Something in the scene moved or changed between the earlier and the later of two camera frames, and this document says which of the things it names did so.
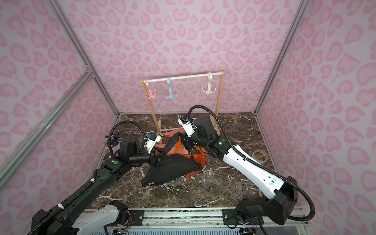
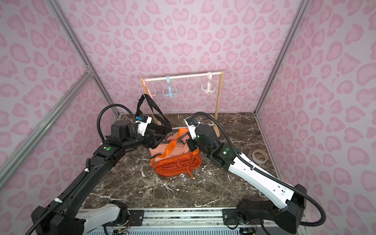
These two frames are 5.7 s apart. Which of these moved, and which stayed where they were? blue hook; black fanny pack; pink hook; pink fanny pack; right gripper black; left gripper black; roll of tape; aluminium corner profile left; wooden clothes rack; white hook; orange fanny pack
Moved: orange fanny pack; pink fanny pack; black fanny pack; left gripper black
Stayed: roll of tape; blue hook; pink hook; right gripper black; white hook; wooden clothes rack; aluminium corner profile left
